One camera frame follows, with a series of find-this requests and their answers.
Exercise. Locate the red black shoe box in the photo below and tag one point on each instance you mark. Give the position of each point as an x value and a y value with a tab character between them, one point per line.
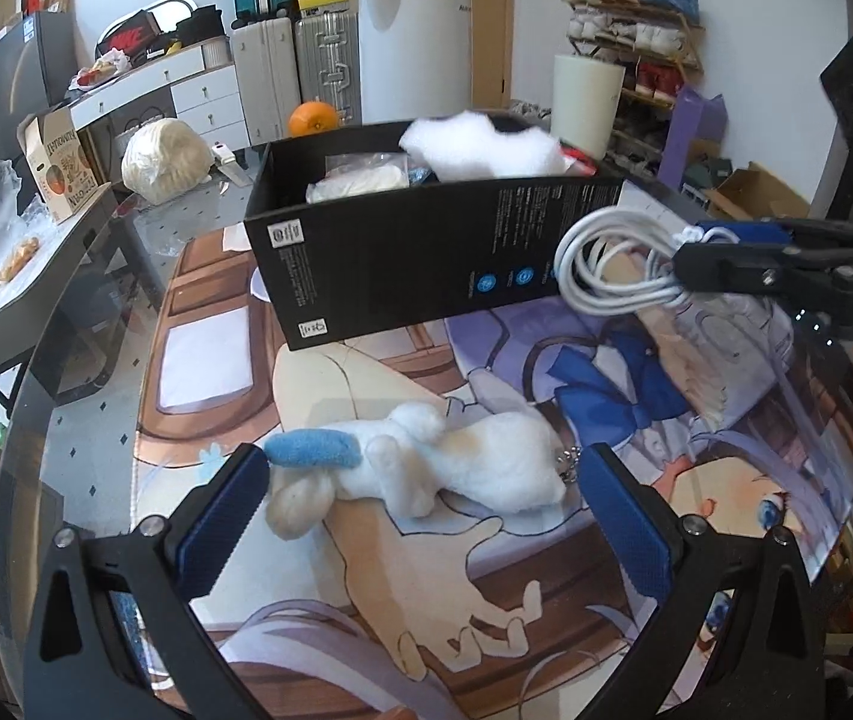
126	34

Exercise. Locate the black yellow box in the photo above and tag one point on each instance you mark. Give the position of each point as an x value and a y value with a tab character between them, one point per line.
321	4

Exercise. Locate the white round washing machine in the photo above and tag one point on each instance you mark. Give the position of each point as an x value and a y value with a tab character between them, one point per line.
415	45

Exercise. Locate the wrapped napa cabbage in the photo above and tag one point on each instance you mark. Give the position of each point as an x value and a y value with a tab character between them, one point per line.
163	157

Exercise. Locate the white fluffy plush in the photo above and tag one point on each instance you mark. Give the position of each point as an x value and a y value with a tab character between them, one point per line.
471	146

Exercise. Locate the smooth silver suitcase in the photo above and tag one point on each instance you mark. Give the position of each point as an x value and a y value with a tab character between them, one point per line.
265	79

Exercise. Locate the orange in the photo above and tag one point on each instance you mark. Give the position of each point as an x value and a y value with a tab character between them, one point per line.
314	118

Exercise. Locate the shoe rack with shoes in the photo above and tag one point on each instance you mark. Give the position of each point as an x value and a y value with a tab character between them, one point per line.
644	34

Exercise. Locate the plastic bag of food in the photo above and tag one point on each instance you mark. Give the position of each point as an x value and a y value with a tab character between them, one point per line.
100	73

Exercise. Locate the clear bag of white cloth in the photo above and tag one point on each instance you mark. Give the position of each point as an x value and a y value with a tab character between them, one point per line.
362	180

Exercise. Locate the grey side table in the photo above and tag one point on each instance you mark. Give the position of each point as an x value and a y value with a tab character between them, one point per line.
28	300

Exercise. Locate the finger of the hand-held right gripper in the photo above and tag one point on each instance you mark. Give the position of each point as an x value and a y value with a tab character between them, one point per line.
741	231
734	270

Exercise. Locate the printed desk mat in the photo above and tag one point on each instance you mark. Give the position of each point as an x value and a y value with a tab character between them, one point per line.
396	615

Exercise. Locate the black bag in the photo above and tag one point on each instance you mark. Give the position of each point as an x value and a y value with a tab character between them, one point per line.
201	26

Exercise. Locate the white ribbed canister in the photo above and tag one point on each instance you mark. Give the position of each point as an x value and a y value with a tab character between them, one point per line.
217	55

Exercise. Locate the white cylindrical bin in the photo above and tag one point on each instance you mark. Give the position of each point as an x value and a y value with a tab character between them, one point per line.
587	105

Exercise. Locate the purple paper bag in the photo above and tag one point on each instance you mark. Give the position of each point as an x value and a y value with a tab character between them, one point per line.
689	135

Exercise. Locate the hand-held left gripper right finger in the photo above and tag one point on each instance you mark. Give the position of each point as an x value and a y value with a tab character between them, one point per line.
625	525

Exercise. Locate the white plush dog blue ear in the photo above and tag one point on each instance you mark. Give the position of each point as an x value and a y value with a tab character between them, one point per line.
471	465

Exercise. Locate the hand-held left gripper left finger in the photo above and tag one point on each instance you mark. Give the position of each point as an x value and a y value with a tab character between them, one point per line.
223	525

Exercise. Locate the open brown cardboard box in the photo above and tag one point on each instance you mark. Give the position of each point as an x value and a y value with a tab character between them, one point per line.
760	191

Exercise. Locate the dark mini fridge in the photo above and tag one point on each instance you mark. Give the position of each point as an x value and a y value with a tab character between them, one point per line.
21	75

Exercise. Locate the black cardboard box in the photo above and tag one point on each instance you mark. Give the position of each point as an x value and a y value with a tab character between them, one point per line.
411	255

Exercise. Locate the white curved chair back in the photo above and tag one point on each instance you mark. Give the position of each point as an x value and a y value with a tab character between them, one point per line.
171	1

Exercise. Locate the white desk with drawers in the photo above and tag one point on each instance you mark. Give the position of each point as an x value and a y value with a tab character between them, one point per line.
201	94

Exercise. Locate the cardboard fruit box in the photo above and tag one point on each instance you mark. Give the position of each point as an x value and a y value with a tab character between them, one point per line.
58	169

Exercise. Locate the ribbed silver suitcase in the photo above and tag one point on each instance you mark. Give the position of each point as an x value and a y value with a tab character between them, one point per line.
329	60

